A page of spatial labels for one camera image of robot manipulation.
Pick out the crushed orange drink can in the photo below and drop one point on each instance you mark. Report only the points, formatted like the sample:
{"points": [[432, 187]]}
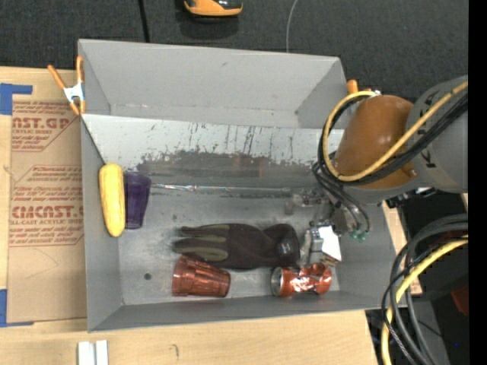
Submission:
{"points": [[302, 281]]}

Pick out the yellow toy corn cob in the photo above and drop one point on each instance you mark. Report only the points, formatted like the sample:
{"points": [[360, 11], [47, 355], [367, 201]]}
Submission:
{"points": [[112, 200]]}

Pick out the grey metal bin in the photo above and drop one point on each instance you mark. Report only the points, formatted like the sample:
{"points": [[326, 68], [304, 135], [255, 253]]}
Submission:
{"points": [[213, 89]]}

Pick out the dark brown glove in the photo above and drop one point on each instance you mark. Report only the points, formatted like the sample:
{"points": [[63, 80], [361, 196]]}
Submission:
{"points": [[247, 243]]}

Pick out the red-brown clear plastic cup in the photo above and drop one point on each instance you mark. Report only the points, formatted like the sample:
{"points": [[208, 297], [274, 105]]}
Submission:
{"points": [[199, 278]]}

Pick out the brown cardboard board red print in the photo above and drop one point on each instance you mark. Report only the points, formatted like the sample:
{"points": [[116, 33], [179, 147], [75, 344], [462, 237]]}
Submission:
{"points": [[42, 272]]}

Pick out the purple plastic cup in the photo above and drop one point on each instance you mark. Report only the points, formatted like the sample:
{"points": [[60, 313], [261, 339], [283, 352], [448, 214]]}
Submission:
{"points": [[136, 200]]}

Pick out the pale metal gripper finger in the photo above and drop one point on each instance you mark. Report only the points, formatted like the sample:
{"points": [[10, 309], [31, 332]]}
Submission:
{"points": [[317, 246], [307, 243]]}

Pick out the white flat card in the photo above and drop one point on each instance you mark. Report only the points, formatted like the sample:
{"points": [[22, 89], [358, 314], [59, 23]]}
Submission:
{"points": [[331, 242]]}

